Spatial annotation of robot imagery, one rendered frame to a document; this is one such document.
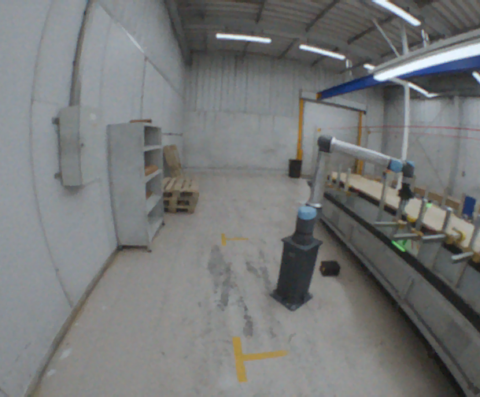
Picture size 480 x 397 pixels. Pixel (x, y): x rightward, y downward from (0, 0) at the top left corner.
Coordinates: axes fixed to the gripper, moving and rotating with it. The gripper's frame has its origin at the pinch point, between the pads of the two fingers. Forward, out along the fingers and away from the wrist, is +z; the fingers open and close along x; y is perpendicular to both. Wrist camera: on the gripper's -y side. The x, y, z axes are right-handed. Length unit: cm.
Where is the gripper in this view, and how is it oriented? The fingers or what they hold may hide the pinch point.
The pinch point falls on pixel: (403, 209)
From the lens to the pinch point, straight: 179.0
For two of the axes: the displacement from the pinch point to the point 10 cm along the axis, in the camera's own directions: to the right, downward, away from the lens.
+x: -10.0, -0.4, -0.2
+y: -0.1, -2.8, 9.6
